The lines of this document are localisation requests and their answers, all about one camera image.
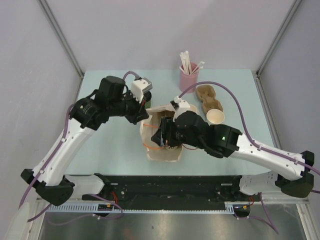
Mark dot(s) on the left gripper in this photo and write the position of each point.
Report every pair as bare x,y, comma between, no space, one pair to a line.
140,113

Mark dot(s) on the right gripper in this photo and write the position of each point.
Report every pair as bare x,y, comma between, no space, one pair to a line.
165,132

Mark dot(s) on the brown paper takeout bag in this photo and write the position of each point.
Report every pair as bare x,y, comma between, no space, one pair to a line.
148,128

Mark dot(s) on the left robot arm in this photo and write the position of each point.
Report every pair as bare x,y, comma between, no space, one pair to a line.
113,98

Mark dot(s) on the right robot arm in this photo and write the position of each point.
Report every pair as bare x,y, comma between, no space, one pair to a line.
287,171

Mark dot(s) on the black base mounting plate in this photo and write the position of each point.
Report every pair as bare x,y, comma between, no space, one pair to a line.
225,188

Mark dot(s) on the brown cardboard cup carrier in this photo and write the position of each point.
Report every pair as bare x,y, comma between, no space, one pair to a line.
207,95

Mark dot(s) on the pink straw holder cup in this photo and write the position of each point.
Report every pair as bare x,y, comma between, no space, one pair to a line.
186,80

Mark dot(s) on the white wrapped straws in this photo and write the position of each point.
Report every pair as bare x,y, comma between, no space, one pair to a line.
186,67

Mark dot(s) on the white cable duct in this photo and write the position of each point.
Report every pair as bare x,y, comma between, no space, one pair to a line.
136,207

